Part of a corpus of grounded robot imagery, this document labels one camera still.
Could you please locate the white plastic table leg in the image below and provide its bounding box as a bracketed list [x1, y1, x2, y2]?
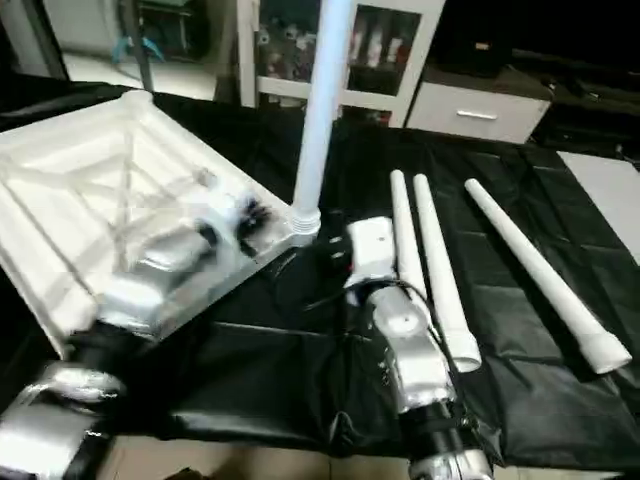
[289, 0, 354, 243]
[464, 179, 634, 377]
[412, 173, 484, 374]
[389, 169, 433, 303]

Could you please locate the black mat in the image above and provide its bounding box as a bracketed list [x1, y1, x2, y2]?
[0, 75, 640, 471]

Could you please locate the light blue stand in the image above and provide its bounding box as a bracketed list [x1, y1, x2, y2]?
[108, 33, 168, 65]

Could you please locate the white drawer unit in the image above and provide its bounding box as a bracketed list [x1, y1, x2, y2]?
[404, 80, 554, 147]

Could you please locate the white glass door cabinet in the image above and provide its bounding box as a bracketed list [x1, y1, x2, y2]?
[237, 0, 447, 128]

